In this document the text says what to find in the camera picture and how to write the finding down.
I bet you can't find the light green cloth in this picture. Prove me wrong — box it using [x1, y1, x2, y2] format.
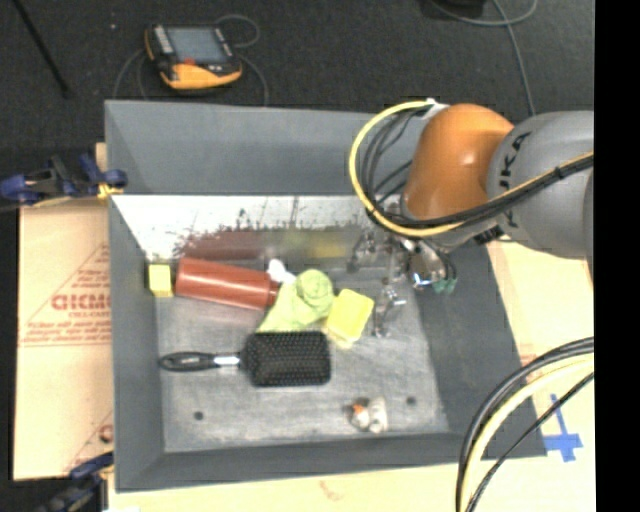
[256, 268, 337, 334]

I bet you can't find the small white brown toy animal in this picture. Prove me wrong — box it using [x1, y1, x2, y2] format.
[342, 395, 390, 434]

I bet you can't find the red-brown bottle white cap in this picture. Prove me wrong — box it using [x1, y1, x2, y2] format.
[174, 256, 297, 312]

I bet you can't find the yellow sponge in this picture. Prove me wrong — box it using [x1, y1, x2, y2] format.
[323, 288, 376, 350]

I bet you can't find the small yellow block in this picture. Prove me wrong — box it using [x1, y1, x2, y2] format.
[147, 263, 175, 298]

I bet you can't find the grey metal bin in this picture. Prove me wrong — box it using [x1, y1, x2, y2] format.
[103, 99, 547, 492]

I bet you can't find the black hairbrush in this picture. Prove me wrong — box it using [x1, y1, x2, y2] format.
[158, 330, 333, 388]

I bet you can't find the brown cardboard board red print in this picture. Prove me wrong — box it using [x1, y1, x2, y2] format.
[11, 193, 117, 482]

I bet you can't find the black cylinder on white bracket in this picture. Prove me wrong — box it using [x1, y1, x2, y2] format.
[472, 225, 506, 247]

